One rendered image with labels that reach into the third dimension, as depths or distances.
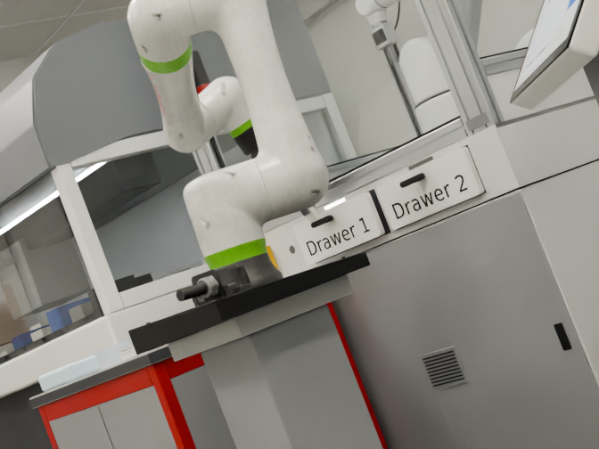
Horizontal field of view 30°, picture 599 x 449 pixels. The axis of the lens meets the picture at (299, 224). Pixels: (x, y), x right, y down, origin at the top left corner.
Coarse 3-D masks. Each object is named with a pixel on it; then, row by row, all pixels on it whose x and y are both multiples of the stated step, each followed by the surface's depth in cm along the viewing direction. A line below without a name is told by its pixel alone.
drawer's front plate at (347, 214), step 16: (368, 192) 267; (336, 208) 274; (352, 208) 270; (368, 208) 267; (304, 224) 284; (336, 224) 276; (352, 224) 272; (368, 224) 268; (304, 240) 286; (336, 240) 277; (352, 240) 273; (368, 240) 269; (304, 256) 287; (320, 256) 283
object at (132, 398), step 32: (160, 352) 248; (64, 384) 277; (96, 384) 265; (128, 384) 257; (160, 384) 247; (192, 384) 252; (64, 416) 283; (96, 416) 271; (128, 416) 260; (160, 416) 250; (192, 416) 250; (224, 416) 255; (64, 448) 287; (96, 448) 275; (128, 448) 264; (160, 448) 254; (192, 448) 247; (224, 448) 253; (384, 448) 281
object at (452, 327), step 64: (512, 192) 240; (576, 192) 249; (384, 256) 271; (448, 256) 256; (512, 256) 243; (576, 256) 243; (384, 320) 276; (448, 320) 261; (512, 320) 247; (576, 320) 237; (384, 384) 282; (448, 384) 265; (512, 384) 252; (576, 384) 239; (448, 448) 271; (512, 448) 256; (576, 448) 243
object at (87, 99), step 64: (64, 64) 338; (128, 64) 353; (0, 128) 346; (64, 128) 332; (128, 128) 346; (0, 192) 350; (64, 192) 327; (128, 320) 327; (0, 384) 383; (0, 448) 411
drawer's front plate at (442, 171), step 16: (448, 160) 247; (464, 160) 244; (400, 176) 259; (432, 176) 252; (448, 176) 248; (464, 176) 245; (384, 192) 264; (400, 192) 260; (416, 192) 256; (432, 192) 253; (448, 192) 250; (464, 192) 246; (480, 192) 244; (384, 208) 265; (400, 208) 261; (416, 208) 258; (432, 208) 254; (400, 224) 262
